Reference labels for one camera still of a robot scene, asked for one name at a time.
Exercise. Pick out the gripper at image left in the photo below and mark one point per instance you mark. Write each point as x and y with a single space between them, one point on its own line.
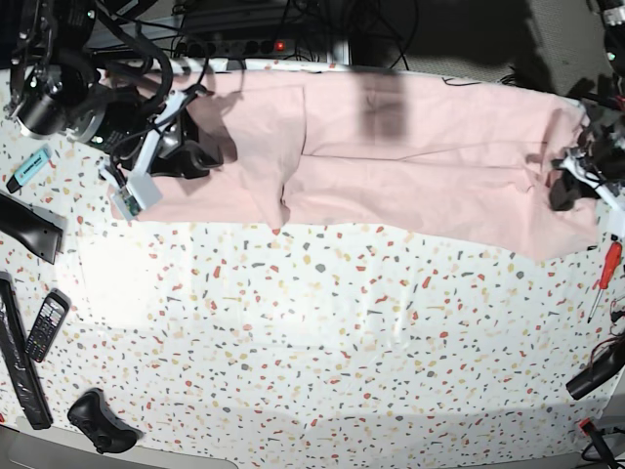
165 142

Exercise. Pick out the pink T-shirt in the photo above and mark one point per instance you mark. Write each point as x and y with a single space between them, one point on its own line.
469 161

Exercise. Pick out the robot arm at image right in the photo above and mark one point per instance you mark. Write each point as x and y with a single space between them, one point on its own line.
604 143

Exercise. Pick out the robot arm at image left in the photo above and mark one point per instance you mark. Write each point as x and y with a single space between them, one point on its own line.
86 69

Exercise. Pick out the black power strip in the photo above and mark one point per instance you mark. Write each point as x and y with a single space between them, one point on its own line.
245 48

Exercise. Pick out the light blue highlighter marker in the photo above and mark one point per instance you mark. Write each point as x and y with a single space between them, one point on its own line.
29 168

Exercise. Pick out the terrazzo pattern table cover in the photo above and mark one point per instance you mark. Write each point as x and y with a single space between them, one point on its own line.
313 346

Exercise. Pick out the red and black plug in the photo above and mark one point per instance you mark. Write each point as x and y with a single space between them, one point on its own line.
603 451

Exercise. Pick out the black game controller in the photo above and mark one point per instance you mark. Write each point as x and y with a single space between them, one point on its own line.
93 417

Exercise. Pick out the long black bar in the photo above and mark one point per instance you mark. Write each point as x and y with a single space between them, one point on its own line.
20 367

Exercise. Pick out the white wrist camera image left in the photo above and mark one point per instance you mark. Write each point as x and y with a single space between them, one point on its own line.
135 191

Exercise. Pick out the red handled screwdriver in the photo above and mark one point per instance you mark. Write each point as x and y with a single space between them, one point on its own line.
612 260

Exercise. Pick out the black cylinder with red wires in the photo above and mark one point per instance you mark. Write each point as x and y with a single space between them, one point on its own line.
596 374

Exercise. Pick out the black cordless phone handset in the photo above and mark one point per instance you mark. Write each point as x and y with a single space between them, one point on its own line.
47 324

